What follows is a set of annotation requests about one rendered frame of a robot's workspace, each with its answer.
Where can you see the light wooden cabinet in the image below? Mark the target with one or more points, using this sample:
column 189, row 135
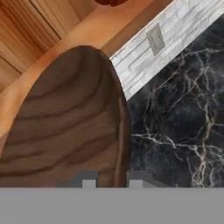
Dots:
column 49, row 32

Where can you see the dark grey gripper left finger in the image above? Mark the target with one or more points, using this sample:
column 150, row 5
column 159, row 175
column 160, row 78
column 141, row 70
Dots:
column 86, row 178

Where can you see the reddish brown bowl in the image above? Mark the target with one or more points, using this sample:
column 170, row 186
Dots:
column 111, row 2

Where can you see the brown wooden bowl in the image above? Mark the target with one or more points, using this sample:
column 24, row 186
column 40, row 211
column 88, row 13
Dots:
column 67, row 122

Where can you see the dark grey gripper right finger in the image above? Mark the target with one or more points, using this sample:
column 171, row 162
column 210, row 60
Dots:
column 138, row 178

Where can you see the grey wall socket plate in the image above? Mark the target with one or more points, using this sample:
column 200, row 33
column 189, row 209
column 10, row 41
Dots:
column 155, row 40

